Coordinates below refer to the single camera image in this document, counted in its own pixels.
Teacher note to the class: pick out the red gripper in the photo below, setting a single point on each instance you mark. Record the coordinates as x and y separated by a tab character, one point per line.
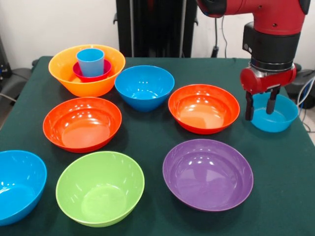
261	81

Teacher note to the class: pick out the low blue ridged bowl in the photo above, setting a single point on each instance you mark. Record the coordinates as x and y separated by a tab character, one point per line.
283	120

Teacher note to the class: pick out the small pink bowl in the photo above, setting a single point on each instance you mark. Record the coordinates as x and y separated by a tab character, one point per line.
107	70

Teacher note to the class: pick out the blue cup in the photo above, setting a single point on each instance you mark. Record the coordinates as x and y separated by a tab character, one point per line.
90	64

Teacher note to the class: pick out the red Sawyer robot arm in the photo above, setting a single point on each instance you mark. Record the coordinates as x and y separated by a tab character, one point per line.
270	24

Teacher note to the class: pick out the dark green table cloth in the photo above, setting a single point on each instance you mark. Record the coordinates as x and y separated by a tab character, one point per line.
221	71

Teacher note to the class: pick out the red-orange bowl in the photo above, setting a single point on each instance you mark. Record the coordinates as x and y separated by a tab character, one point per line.
83	123
204	108

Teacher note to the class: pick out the purple bowl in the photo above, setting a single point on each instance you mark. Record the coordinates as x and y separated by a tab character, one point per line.
208	177

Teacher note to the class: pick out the medium blue bowl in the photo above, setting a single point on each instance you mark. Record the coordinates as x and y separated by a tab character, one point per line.
144	84

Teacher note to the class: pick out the green bowl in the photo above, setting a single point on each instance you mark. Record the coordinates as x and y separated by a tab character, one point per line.
99	189

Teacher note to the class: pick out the large orange bowl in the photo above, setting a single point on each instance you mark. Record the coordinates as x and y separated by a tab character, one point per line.
61	71

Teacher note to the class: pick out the large blue bowl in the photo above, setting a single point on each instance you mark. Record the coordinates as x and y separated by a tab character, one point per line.
19	186

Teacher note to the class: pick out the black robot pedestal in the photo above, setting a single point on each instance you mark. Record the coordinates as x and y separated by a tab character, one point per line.
157	29

